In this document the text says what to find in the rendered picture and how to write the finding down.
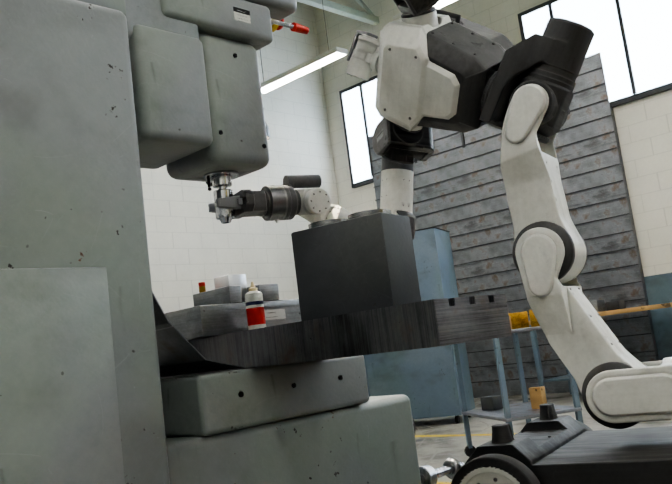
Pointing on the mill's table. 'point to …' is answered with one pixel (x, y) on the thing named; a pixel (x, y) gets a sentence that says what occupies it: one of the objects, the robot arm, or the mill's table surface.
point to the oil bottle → (255, 308)
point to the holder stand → (355, 264)
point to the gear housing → (216, 13)
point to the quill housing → (229, 113)
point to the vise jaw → (268, 291)
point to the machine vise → (227, 313)
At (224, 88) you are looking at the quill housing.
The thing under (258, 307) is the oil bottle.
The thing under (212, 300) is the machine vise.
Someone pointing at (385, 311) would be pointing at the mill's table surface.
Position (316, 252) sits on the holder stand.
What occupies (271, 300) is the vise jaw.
